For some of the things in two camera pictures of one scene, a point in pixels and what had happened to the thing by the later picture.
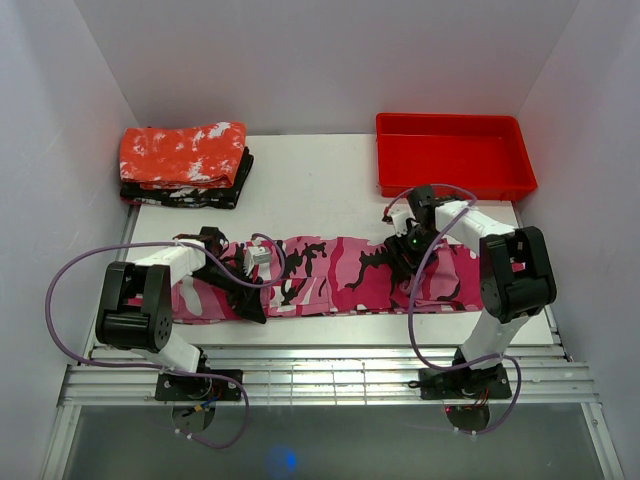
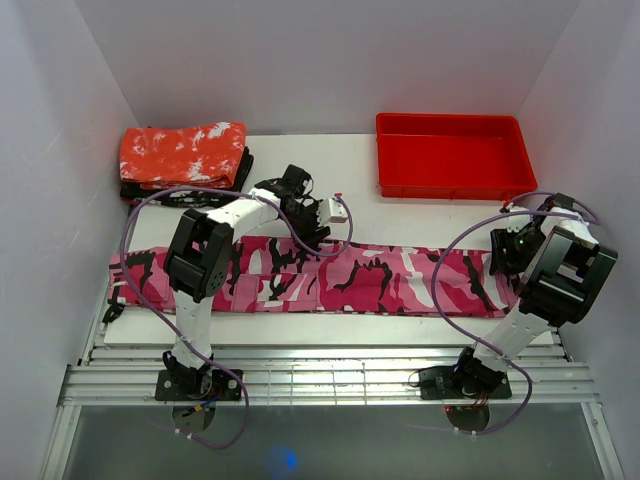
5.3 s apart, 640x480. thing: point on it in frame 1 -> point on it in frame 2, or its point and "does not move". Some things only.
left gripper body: (230, 283) -> (303, 222)
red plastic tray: (487, 155) does not move
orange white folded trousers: (200, 155) does not move
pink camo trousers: (265, 279) does not move
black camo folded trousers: (223, 198) does not move
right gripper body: (409, 245) -> (520, 247)
